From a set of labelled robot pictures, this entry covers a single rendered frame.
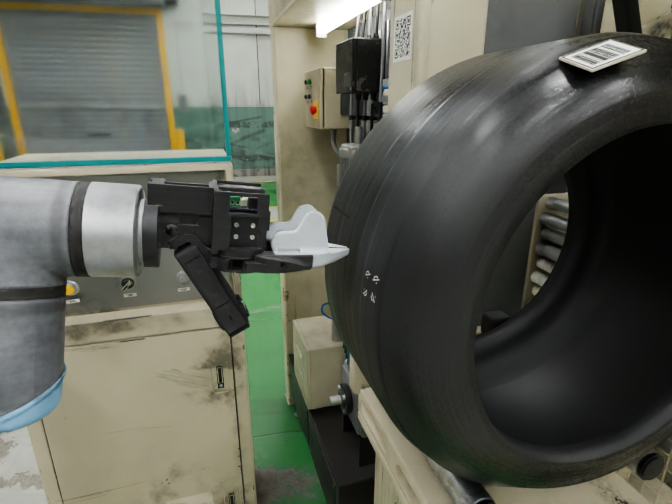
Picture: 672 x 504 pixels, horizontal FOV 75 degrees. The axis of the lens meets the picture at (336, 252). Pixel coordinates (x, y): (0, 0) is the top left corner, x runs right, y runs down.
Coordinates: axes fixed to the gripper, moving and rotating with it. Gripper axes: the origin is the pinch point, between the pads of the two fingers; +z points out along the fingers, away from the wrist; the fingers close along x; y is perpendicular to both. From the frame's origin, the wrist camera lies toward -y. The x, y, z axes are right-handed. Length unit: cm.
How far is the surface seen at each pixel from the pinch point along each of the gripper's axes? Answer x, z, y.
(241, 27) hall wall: 904, 59, 168
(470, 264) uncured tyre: -12.0, 9.1, 3.4
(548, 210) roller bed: 39, 65, 1
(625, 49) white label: -10.9, 21.4, 24.0
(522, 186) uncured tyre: -12.1, 12.8, 11.0
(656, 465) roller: -10, 48, -27
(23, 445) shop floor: 141, -84, -135
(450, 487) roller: -5.5, 18.3, -30.5
